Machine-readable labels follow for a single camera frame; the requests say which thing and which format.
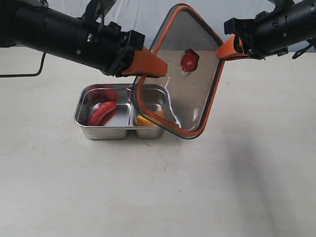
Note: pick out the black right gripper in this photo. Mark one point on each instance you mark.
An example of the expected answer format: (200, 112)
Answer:
(257, 38)

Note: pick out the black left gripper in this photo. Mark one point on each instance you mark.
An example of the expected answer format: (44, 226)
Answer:
(115, 52)

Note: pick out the dark lid with orange seal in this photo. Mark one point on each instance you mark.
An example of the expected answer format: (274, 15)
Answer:
(180, 101)

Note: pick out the yellow cheese wedge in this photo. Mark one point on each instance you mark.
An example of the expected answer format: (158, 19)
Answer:
(142, 121)

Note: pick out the steel two-compartment lunch box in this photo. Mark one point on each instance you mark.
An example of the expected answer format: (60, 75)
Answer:
(118, 123)

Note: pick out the red sausage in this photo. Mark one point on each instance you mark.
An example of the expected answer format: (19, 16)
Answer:
(101, 112)

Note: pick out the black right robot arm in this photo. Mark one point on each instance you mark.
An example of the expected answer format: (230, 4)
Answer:
(300, 22)

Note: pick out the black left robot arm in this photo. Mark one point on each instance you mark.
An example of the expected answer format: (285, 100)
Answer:
(31, 23)

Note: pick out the white backdrop cloth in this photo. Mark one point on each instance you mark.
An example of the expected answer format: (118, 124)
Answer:
(146, 16)

